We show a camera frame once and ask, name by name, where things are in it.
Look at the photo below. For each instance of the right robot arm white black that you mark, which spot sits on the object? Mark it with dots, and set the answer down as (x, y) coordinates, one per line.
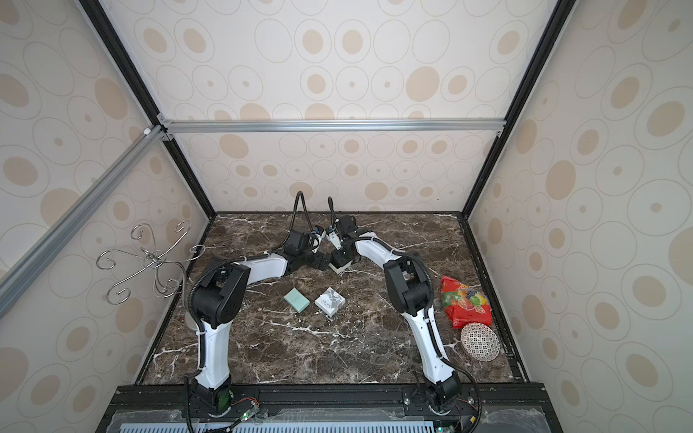
(408, 284)

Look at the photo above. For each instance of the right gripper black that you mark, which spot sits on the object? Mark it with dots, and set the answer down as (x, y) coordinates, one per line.
(340, 257)

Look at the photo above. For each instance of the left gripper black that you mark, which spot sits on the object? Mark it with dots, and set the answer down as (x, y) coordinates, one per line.
(318, 261)

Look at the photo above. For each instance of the mint green box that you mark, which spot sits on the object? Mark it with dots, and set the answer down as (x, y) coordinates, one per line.
(296, 300)

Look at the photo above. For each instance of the white lift-off box base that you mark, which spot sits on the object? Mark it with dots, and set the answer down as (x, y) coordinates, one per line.
(340, 261)

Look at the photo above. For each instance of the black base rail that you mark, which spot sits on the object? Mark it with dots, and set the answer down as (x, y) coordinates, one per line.
(332, 408)

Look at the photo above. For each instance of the red snack bag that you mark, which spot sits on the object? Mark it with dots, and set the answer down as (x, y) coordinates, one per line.
(464, 305)

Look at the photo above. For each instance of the white gift box grey bow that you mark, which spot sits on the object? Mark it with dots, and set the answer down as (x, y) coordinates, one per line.
(330, 302)

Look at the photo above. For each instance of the silver wire jewelry stand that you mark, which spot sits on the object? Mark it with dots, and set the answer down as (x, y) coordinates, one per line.
(170, 277)

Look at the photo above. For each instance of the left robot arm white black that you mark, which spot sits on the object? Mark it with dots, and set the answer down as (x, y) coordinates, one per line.
(217, 297)

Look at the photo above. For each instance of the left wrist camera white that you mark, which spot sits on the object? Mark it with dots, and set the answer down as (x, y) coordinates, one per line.
(316, 237)

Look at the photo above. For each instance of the diagonal aluminium rail left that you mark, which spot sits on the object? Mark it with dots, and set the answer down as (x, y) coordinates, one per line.
(30, 265)

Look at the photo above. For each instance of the horizontal aluminium rail back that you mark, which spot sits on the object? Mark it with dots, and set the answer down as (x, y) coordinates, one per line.
(335, 126)

